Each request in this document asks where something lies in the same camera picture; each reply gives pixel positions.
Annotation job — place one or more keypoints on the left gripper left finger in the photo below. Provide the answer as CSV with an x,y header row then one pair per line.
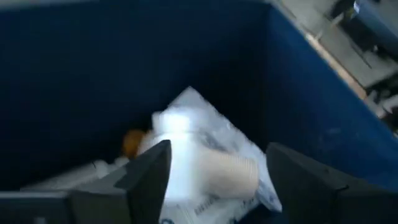
x,y
93,208

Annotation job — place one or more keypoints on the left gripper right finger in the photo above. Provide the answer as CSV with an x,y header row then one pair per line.
x,y
326,205

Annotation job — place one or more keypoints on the printed sterile plastic pouch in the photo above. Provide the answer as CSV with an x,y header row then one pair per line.
x,y
217,137

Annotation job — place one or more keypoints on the white bottle with grey label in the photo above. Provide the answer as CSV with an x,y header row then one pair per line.
x,y
77,177

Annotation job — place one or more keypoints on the dark blue plastic bin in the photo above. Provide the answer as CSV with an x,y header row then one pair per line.
x,y
93,62

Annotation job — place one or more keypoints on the orange pill bottle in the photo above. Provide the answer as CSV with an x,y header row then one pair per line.
x,y
132,143

